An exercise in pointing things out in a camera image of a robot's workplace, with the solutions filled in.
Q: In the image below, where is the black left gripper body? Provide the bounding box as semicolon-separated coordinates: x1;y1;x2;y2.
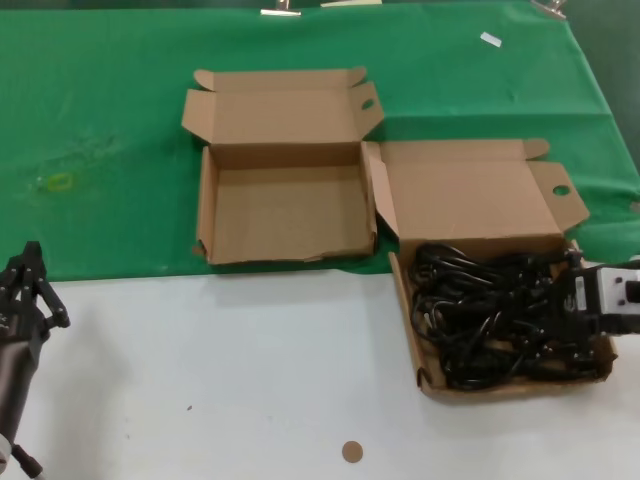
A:
0;294;50;362

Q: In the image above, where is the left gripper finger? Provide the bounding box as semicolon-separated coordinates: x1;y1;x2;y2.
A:
21;240;72;330
0;255;26;307

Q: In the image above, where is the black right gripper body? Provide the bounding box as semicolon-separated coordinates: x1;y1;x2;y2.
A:
541;266;605;337

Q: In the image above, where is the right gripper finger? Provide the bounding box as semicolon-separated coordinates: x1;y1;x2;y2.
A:
566;331;602;363
562;245;585;275

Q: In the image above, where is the brown cardboard box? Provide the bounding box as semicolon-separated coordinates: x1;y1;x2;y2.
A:
360;138;619;406

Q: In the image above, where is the cardboard box with torn rim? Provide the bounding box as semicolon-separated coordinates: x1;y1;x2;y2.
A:
180;66;385;266

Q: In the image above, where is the green table cloth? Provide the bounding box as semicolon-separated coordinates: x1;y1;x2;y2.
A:
0;7;640;282

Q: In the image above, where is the metal table clip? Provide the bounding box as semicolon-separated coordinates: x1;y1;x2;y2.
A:
530;0;569;21
259;0;303;18

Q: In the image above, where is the tangle of black power cables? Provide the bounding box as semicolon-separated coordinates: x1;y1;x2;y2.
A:
407;241;601;392

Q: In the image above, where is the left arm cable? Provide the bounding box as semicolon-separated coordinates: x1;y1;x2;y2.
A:
10;443;47;480

